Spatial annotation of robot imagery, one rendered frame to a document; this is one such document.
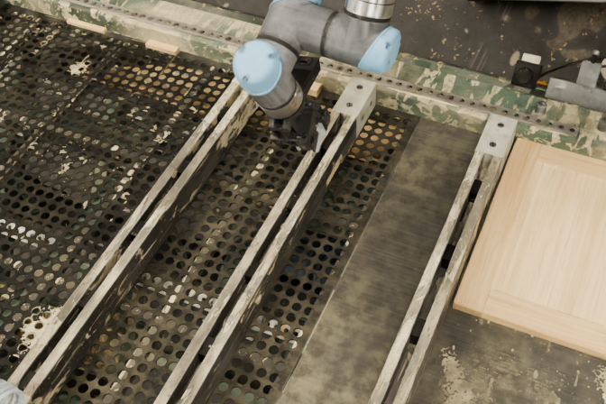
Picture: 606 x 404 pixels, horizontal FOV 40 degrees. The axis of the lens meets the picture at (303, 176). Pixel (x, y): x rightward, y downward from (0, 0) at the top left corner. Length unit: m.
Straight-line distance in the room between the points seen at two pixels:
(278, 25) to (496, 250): 0.68
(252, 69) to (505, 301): 0.69
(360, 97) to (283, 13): 0.63
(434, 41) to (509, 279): 1.35
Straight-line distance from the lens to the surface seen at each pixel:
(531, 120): 1.94
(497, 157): 1.82
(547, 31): 2.82
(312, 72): 1.48
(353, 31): 1.29
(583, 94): 2.08
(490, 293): 1.66
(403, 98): 1.97
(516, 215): 1.79
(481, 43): 2.85
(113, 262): 1.69
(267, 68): 1.28
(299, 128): 1.45
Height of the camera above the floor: 2.82
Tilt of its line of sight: 67 degrees down
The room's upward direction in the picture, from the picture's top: 114 degrees counter-clockwise
